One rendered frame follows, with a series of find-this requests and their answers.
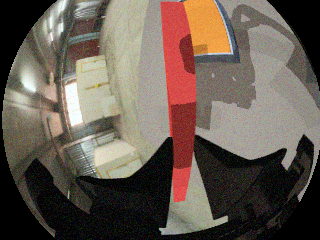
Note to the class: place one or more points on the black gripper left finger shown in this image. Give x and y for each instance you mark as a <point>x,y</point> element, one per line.
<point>147,190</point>

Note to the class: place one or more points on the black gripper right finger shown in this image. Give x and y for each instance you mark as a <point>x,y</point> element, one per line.
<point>227,177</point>

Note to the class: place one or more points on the red rectangular panel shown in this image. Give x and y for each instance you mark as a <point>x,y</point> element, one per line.
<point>181,83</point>

